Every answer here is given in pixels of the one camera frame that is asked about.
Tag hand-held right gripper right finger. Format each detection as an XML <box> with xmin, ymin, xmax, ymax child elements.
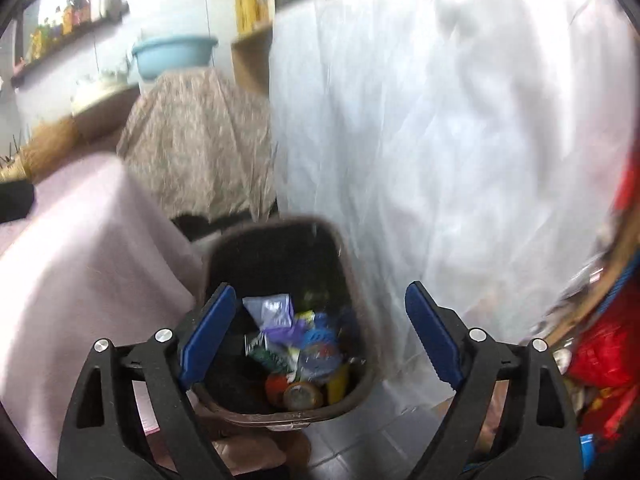
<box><xmin>405</xmin><ymin>281</ymin><xmax>585</xmax><ymax>480</ymax></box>

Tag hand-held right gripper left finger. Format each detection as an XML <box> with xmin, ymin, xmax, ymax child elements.
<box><xmin>57</xmin><ymin>283</ymin><xmax>237</xmax><ymax>480</ymax></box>

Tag dark brown trash bin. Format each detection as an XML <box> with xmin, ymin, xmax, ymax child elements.
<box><xmin>192</xmin><ymin>216</ymin><xmax>377</xmax><ymax>431</ymax></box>

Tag wicker basket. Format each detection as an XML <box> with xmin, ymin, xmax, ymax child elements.
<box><xmin>0</xmin><ymin>115</ymin><xmax>81</xmax><ymax>181</ymax></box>

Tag orange round object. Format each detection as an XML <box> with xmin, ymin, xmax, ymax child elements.
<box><xmin>265</xmin><ymin>372</ymin><xmax>292</xmax><ymax>407</ymax></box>

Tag pink tablecloth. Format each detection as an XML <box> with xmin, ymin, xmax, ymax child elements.
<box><xmin>0</xmin><ymin>152</ymin><xmax>203</xmax><ymax>476</ymax></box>

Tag yellow tube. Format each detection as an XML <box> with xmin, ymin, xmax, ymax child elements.
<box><xmin>327</xmin><ymin>364</ymin><xmax>352</xmax><ymax>406</ymax></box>

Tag round tin can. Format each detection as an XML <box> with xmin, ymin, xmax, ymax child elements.
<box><xmin>284</xmin><ymin>381</ymin><xmax>326</xmax><ymax>411</ymax></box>

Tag brown container with cream lid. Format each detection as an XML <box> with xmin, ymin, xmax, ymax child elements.
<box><xmin>70</xmin><ymin>72</ymin><xmax>142</xmax><ymax>142</ymax></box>

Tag white plastic cover sheet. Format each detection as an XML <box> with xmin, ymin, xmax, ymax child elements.
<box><xmin>270</xmin><ymin>0</ymin><xmax>632</xmax><ymax>401</ymax></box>

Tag red plastic bag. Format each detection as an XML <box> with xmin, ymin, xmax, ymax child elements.
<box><xmin>570</xmin><ymin>170</ymin><xmax>640</xmax><ymax>441</ymax></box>

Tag brown patterned cloth cover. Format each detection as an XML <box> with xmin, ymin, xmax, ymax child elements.
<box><xmin>116</xmin><ymin>67</ymin><xmax>278</xmax><ymax>221</ymax></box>

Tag row of bottles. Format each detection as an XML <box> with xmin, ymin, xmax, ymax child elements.
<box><xmin>27</xmin><ymin>0</ymin><xmax>110</xmax><ymax>61</ymax></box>

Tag light blue basin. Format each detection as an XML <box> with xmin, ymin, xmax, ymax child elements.
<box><xmin>131</xmin><ymin>35</ymin><xmax>219</xmax><ymax>81</ymax></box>

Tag cardboard box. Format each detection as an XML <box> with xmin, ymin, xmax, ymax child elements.
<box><xmin>231</xmin><ymin>25</ymin><xmax>275</xmax><ymax>96</ymax></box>

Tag dark wall shelf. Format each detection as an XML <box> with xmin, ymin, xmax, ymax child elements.
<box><xmin>11</xmin><ymin>2</ymin><xmax>130</xmax><ymax>86</ymax></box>

